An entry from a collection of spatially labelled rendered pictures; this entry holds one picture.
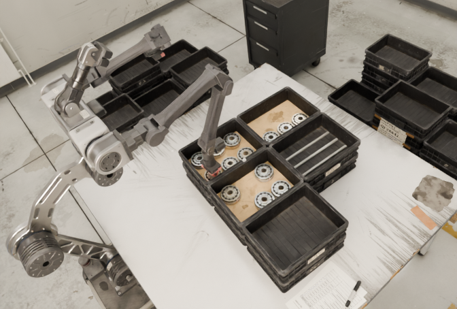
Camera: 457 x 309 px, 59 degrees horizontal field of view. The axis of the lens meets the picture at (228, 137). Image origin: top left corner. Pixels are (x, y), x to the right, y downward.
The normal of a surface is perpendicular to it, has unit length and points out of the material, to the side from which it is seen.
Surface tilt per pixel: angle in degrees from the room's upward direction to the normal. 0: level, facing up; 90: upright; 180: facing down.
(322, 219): 0
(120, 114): 0
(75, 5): 90
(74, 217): 0
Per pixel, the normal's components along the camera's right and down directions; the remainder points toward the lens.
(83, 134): -0.12, -0.66
